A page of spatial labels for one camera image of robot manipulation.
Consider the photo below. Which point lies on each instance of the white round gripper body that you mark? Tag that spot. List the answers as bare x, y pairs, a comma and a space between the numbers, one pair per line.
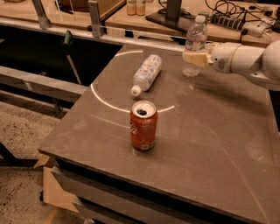
224, 59

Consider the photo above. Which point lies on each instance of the clear water bottle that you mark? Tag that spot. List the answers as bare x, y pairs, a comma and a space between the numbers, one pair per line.
196, 39

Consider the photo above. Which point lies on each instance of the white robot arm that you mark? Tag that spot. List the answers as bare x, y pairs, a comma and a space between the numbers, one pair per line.
258, 65

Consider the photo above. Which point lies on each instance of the white lying plastic bottle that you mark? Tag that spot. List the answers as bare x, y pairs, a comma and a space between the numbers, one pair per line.
146, 74

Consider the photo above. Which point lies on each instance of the right small bottle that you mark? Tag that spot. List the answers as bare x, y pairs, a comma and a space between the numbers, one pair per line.
140, 7

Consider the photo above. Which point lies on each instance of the small bottle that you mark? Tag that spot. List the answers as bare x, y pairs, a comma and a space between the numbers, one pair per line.
131, 7
140, 7

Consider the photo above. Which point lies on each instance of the red coke can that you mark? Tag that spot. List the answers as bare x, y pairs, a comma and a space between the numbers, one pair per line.
143, 125

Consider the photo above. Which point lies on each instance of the left small bottle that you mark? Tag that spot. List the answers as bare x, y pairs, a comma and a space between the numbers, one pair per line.
131, 7

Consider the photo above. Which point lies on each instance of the black power strip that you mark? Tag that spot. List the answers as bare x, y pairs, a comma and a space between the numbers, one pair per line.
228, 22

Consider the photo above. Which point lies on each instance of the white power adapter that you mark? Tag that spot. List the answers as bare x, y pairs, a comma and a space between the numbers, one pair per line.
256, 29

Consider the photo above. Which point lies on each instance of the black monitor stand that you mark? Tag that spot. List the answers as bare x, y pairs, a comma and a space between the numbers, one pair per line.
173, 16

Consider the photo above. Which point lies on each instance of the metal rail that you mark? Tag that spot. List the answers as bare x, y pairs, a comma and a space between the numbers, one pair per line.
79, 34

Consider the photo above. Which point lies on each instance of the middle metal bracket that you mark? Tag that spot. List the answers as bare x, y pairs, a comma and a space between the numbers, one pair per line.
96, 23

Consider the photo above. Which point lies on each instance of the green handled tool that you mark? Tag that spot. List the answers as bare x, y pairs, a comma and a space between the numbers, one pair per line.
67, 42

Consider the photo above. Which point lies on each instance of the left metal bracket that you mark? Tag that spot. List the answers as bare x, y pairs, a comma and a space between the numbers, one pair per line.
43, 20

